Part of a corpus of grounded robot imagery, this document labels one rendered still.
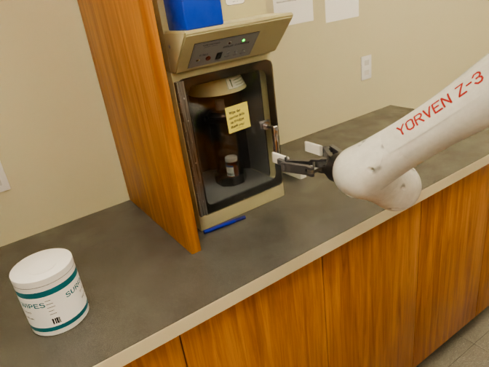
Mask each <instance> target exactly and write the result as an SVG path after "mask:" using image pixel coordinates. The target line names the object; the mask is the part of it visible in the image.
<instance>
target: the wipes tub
mask: <svg viewBox="0 0 489 367"><path fill-rule="evenodd" d="M9 278H10V280H11V282H12V285H13V287H14V289H15V293H16V294H17V297H18V299H19V301H20V304H21V306H22V308H23V311H24V313H25V315H26V317H27V319H28V322H29V324H30V326H31V327H32V330H33V332H34V333H35V334H38V335H40V336H54V335H58V334H61V333H64V332H66V331H68V330H70V329H72V328H73V327H75V326H76V325H78V324H79V323H80V322H81V321H82V320H83V319H84V318H85V316H86V315H87V313H88V311H89V304H88V300H87V297H86V294H85V292H84V288H83V285H82V282H81V279H80V276H79V273H78V271H77V268H76V265H75V263H74V260H73V256H72V254H71V252H70V251H69V250H66V249H64V248H52V249H47V250H42V251H39V252H37V253H34V254H32V255H29V256H28V257H26V258H24V259H23V260H21V261H20V262H18V263H17V264H16V265H15V266H14V267H13V268H12V270H11V271H10V273H9Z"/></svg>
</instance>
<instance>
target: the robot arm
mask: <svg viewBox="0 0 489 367"><path fill-rule="evenodd" d="M486 128H489V53H488V54H487V55H486V56H484V57H483V58H482V59H480V60H479V61H478V62H476V63H475V64H474V65H473V66H472V67H471V68H469V69H468V70H467V71H465V72H464V73H463V74H462V75H460V76H459V77H458V78H457V79H456V80H454V81H453V82H451V83H450V84H449V85H448V86H447V87H445V88H444V89H443V90H441V91H440V92H438V93H437V94H436V95H435V96H433V97H432V98H430V99H429V100H428V101H426V102H425V103H423V104H422V105H420V106H419V107H418V108H416V109H414V110H413V111H411V112H410V113H409V114H407V115H405V116H404V117H403V118H401V119H399V120H397V121H396V122H395V123H393V124H391V125H389V126H388V127H386V128H384V129H383V130H381V131H379V132H378V133H376V134H374V135H372V136H370V137H369V138H366V139H364V140H363V141H360V142H359V143H356V144H354V145H353V146H350V147H348V148H347V149H345V150H343V151H342V150H340V149H339V148H338V147H336V146H334V145H332V144H331V145H330V146H328V147H327V146H321V145H319V144H315V143H311V142H308V141H305V142H304V143H305V151H307V152H310V153H312V154H316V155H319V156H322V155H323V154H324V156H323V157H321V158H311V159H290V158H289V157H286V156H285V155H282V154H278V153H276V152H272V153H271V154H272V162H274V163H276V164H278V165H281V169H282V172H287V173H296V174H301V175H307V176H310V177H314V174H315V173H317V172H318V173H324V174H325V175H326V176H327V178H328V179H329V180H331V181H334V182H335V185H336V186H337V187H338V188H339V190H340V191H341V192H343V193H344V194H345V195H347V196H349V197H353V198H357V199H361V200H367V201H369V202H372V203H374V204H376V205H378V206H380V207H381V208H383V209H386V210H390V211H401V210H405V209H407V208H409V207H411V206H412V205H414V204H415V203H416V201H417V200H418V198H419V197H420V194H421V189H422V184H421V178H420V176H419V174H418V173H417V171H416V170H415V169H414V167H415V166H417V165H419V164H421V163H422V162H424V161H425V160H427V159H428V158H430V157H433V156H434V155H435V154H438V153H439V152H441V151H443V150H445V149H446V148H448V147H450V146H452V145H454V144H456V143H458V142H459V141H462V140H463V139H465V138H468V137H469V136H471V135H474V134H476V133H478V132H480V131H482V130H484V129H486ZM314 162H315V167H314Z"/></svg>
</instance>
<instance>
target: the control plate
mask: <svg viewBox="0 0 489 367"><path fill-rule="evenodd" d="M259 33H260V31H257V32H253V33H246V34H242V35H238V36H231V37H227V38H223V39H216V40H212V41H208V42H202V43H198V44H194V48H193V51H192V54H191V59H190V61H189V65H188V68H193V67H197V66H203V65H207V64H210V63H216V62H219V61H223V60H229V59H232V58H238V57H241V56H245V55H249V54H250V53H251V50H252V48H253V46H254V44H255V41H256V39H257V38H258V34H259ZM243 39H245V41H244V42H242V40H243ZM229 42H231V44H228V43H229ZM243 49H245V51H244V52H243V51H242V50H243ZM236 50H237V53H235V52H234V51H236ZM219 52H223V53H222V55H221V57H220V59H217V60H215V57H216V55H217V53H219ZM227 52H230V53H229V54H230V55H227ZM207 56H210V57H211V58H210V60H205V58H206V57H207ZM197 59H199V61H198V62H196V60H197Z"/></svg>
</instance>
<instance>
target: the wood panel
mask: <svg viewBox="0 0 489 367"><path fill-rule="evenodd" d="M77 1H78V5H79V9H80V13H81V18H82V20H83V24H84V29H85V31H86V35H87V40H88V43H89V46H90V51H91V54H92V59H93V62H94V65H95V70H96V73H97V76H98V81H99V84H100V89H101V92H102V95H103V100H104V104H105V106H106V111H107V115H108V119H109V122H110V126H111V130H112V133H113V137H114V141H115V144H116V150H117V153H118V155H119V161H120V164H121V166H122V172H123V175H124V179H125V183H126V186H127V191H128V194H129V197H130V200H131V201H132V202H134V203H135V204H136V205H137V206H138V207H139V208H140V209H141V210H142V211H143V212H144V213H146V214H147V215H148V216H149V217H150V218H151V219H153V220H154V221H155V222H156V223H157V224H158V225H160V227H161V228H163V230H165V231H166V232H167V233H168V234H169V235H170V236H172V237H173V238H174V239H175V240H176V241H178V242H179V243H180V244H181V245H182V246H183V247H184V248H185V249H186V250H187V251H188V252H190V253H191V254H194V253H197V252H199V251H201V246H200V242H199V235H198V231H197V227H196V220H195V216H194V209H193V205H192V201H191V195H190V191H189V187H188V180H187V176H186V169H185V165H184V161H183V154H182V150H181V146H180V139H179V135H178V129H177V125H176V121H175V114H174V110H173V106H172V99H171V95H170V89H169V84H168V80H167V73H166V69H165V65H164V58H163V54H162V48H161V44H160V40H159V33H158V29H157V25H156V18H155V14H154V7H153V3H152V0H77Z"/></svg>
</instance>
